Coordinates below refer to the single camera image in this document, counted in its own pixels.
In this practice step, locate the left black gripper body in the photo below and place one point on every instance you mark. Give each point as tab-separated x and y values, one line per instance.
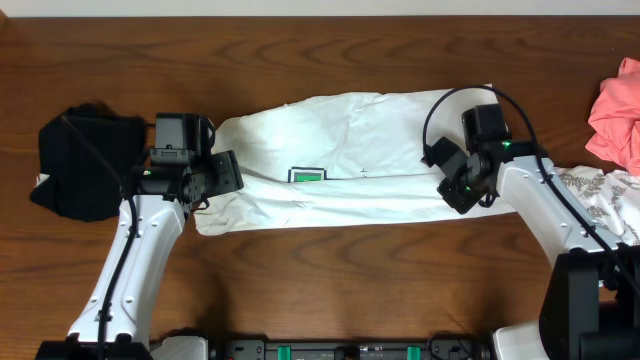
217	176

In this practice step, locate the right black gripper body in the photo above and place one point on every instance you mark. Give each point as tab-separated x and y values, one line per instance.
461	192

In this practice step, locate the white printed t-shirt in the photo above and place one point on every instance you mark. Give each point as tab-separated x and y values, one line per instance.
349	159

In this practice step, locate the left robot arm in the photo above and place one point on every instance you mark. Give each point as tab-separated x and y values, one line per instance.
184	173

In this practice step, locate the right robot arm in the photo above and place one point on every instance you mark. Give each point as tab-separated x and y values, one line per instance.
591	306

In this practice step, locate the folded black garment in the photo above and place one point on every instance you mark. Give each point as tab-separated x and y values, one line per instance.
84	153

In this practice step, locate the white fern-print garment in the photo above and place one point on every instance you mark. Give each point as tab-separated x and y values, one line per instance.
612	198

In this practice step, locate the pink garment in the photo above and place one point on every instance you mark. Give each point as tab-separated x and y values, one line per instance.
614	118

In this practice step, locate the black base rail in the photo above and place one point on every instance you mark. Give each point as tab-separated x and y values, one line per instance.
330	350

